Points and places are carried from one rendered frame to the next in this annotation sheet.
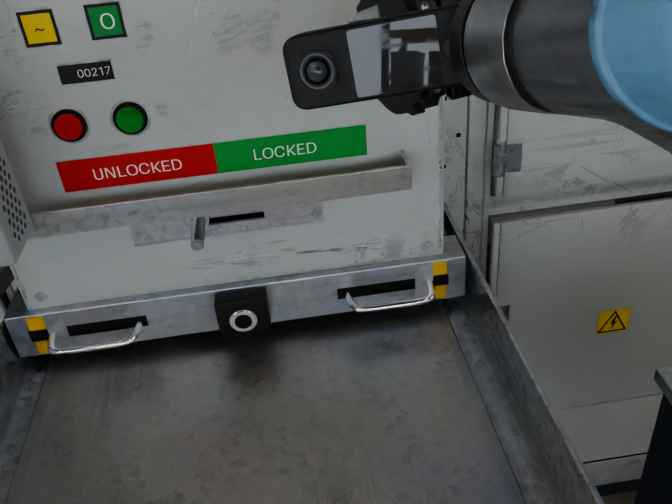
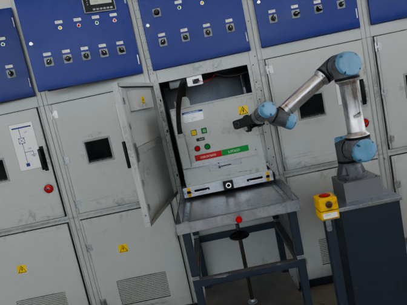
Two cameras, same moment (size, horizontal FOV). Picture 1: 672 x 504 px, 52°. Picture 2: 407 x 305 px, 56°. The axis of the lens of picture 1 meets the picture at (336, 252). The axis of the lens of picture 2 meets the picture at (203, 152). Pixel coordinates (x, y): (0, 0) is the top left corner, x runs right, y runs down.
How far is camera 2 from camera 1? 157 cm
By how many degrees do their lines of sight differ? 26
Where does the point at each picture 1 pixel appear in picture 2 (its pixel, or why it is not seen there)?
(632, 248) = (325, 183)
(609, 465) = not seen: hidden behind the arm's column
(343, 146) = (244, 149)
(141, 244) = (208, 171)
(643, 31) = (260, 109)
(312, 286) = (241, 178)
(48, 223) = (194, 164)
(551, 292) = (307, 197)
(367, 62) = (242, 122)
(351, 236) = (248, 167)
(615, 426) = not seen: hidden behind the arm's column
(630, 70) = (260, 112)
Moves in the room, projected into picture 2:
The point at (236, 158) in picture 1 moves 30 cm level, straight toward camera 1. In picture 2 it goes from (225, 152) to (233, 160)
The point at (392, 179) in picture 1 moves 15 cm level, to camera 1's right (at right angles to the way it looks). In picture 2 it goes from (253, 152) to (279, 147)
